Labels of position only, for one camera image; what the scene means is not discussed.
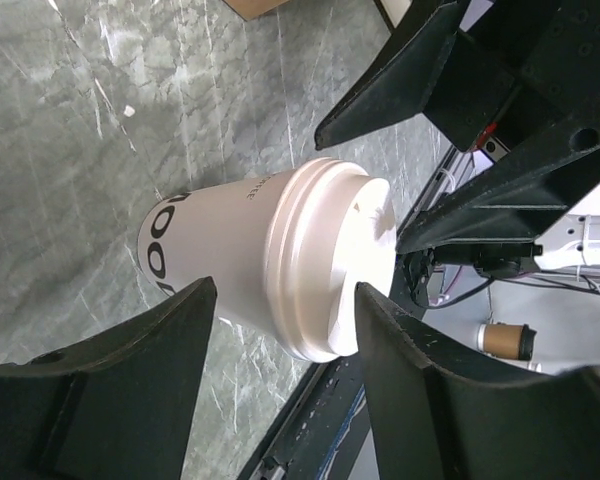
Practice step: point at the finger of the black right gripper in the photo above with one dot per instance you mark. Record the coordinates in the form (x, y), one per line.
(433, 64)

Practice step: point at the brown paper bag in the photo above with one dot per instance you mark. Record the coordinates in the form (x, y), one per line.
(251, 9)

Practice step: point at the brown sleeved coffee cup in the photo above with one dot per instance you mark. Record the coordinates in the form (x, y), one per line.
(510, 342)

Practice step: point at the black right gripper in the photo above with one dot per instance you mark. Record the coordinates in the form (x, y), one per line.
(527, 74)

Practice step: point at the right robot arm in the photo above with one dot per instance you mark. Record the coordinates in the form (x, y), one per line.
(573, 241)

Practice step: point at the white plastic cup lid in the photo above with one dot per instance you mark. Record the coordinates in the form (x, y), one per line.
(333, 228)

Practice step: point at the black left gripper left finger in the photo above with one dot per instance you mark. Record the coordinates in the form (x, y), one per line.
(118, 405)

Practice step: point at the white paper coffee cup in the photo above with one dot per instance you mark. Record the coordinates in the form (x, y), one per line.
(219, 232)

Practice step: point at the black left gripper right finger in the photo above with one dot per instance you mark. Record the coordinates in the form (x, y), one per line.
(441, 410)

